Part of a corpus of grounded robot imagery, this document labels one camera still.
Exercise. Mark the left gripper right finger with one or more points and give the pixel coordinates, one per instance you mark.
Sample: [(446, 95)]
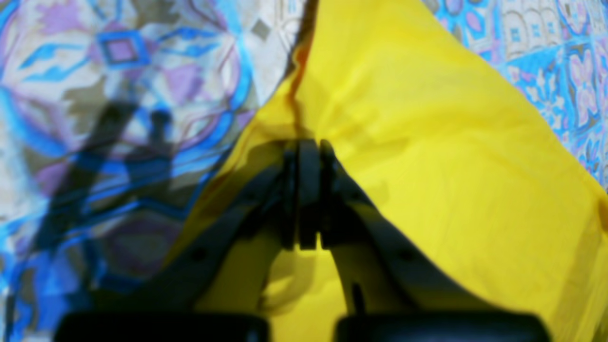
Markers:
[(392, 291)]

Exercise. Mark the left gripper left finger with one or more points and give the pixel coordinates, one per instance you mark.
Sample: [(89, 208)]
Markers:
[(211, 291)]

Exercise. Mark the yellow T-shirt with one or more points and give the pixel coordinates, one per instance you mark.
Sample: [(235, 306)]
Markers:
[(499, 176)]

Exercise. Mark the patterned blue tablecloth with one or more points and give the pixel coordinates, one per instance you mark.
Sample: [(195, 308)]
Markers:
[(115, 117)]

